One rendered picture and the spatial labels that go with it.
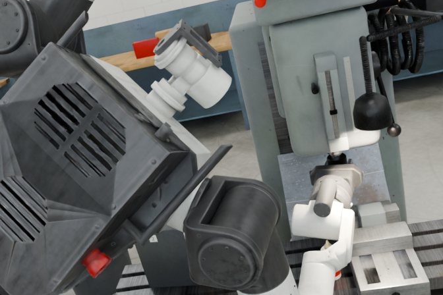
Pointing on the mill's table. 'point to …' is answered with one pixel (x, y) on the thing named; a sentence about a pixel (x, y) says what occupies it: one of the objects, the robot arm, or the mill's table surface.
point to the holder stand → (165, 259)
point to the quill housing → (304, 43)
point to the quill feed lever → (383, 94)
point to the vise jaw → (382, 239)
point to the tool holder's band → (337, 159)
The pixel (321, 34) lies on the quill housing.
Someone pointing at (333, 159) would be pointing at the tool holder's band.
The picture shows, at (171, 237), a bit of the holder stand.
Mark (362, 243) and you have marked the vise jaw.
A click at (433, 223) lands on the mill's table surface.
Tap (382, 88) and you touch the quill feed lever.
